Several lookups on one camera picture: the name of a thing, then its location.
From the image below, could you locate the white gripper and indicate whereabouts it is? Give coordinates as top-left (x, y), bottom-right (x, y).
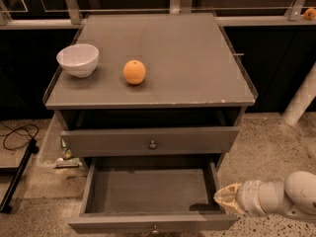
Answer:
top-left (213, 181), bottom-right (266, 217)

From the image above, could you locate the grey drawer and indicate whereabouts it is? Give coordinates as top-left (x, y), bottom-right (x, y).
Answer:
top-left (61, 126), bottom-right (239, 157)
top-left (68, 155), bottom-right (237, 234)

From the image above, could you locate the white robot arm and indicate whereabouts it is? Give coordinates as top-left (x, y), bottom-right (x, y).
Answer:
top-left (214, 71), bottom-right (316, 223)

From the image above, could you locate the grey top drawer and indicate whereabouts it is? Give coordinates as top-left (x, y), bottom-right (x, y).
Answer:
top-left (61, 126), bottom-right (239, 157)

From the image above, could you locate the grey wooden cabinet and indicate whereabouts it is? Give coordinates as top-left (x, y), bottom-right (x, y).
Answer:
top-left (42, 12), bottom-right (259, 170)

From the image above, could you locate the orange fruit on cabinet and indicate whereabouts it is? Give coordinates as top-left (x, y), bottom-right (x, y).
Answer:
top-left (123, 60), bottom-right (146, 85)

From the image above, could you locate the clear plastic bin with items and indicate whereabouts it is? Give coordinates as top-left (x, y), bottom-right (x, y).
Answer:
top-left (36, 114), bottom-right (87, 170)

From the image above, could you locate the white ceramic bowl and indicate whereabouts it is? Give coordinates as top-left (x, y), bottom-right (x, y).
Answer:
top-left (56, 43), bottom-right (99, 78)

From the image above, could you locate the black metal stand leg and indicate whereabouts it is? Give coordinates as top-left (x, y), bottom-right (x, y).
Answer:
top-left (0, 138), bottom-right (40, 213)

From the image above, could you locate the metal window frame rail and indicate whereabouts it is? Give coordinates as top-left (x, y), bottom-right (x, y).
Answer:
top-left (0, 0), bottom-right (316, 30)

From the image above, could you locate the black cable on floor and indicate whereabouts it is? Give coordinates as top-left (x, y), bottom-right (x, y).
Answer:
top-left (0, 120), bottom-right (40, 151)

